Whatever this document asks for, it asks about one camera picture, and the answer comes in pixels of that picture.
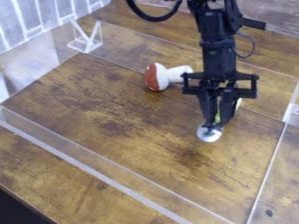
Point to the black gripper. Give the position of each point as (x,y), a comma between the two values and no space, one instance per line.
(219,79)

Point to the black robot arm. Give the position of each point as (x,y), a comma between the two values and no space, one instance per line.
(217,24)

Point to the red white toy mushroom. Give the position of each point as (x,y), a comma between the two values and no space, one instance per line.
(159,76)

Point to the black strip on table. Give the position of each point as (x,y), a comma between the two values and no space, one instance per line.
(248,22)

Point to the clear acrylic right barrier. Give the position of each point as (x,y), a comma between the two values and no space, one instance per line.
(276,204)

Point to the clear acrylic barrier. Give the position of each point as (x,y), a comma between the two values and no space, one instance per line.
(163,200)
(276,204)

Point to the clear acrylic front barrier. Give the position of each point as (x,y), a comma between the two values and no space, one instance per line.
(163,200)

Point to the clear acrylic triangular bracket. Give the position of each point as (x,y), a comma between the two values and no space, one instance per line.
(85,43)

